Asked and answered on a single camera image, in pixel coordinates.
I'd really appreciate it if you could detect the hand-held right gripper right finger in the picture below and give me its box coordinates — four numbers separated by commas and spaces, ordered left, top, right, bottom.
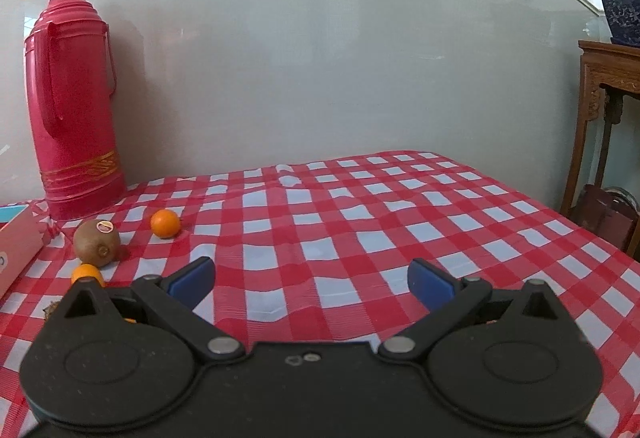
377, 257, 583, 362

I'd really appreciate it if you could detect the dark brown bag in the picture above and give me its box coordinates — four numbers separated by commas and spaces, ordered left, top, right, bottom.
574, 183, 640, 264

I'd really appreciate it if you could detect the colourful cardboard box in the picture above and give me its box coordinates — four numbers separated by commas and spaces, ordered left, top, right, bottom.
0, 203, 44, 300

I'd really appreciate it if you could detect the red white checkered tablecloth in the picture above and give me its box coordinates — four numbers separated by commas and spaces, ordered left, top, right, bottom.
0, 149, 640, 438

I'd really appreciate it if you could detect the dark blue plant pot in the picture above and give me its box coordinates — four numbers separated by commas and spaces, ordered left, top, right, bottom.
600, 0, 640, 47

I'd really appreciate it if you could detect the small orange kumquat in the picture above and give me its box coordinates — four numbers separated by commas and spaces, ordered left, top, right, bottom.
71, 263, 106, 289
150, 209, 181, 239

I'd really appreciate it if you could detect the brown kiwi with sticker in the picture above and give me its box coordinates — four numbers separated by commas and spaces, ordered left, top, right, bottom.
74, 219, 121, 268

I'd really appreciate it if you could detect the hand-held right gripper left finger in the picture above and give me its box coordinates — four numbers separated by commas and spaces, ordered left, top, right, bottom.
42, 257, 247, 362

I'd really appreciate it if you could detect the red thermos flask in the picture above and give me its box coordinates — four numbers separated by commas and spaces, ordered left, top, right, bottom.
22, 0, 127, 222

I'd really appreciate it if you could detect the carved wooden side table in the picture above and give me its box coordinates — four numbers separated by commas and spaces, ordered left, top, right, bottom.
559, 40, 640, 219

